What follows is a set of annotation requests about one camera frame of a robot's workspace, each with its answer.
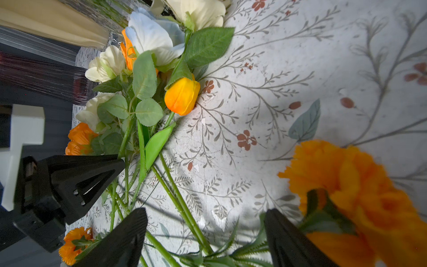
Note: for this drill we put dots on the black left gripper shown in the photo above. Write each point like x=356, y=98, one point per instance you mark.
x=59, y=190

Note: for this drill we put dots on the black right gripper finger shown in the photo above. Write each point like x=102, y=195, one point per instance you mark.
x=288, y=246

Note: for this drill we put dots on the orange yellow rose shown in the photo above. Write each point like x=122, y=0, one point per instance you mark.
x=128, y=51

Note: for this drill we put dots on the orange flower lower left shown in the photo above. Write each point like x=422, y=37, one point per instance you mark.
x=69, y=251

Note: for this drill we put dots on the orange flower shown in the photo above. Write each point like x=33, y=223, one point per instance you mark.
x=69, y=251
x=388, y=227

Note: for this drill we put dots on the orange flower right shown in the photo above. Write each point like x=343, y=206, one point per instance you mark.
x=388, y=227

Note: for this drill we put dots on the orange tulip bud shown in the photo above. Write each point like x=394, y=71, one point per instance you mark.
x=180, y=98

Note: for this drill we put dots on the purple glass vase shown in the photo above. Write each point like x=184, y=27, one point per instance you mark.
x=65, y=82

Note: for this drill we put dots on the clear glass vase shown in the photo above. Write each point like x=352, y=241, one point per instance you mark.
x=110, y=14

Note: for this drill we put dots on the yellow ruffled vase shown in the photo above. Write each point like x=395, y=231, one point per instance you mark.
x=54, y=20

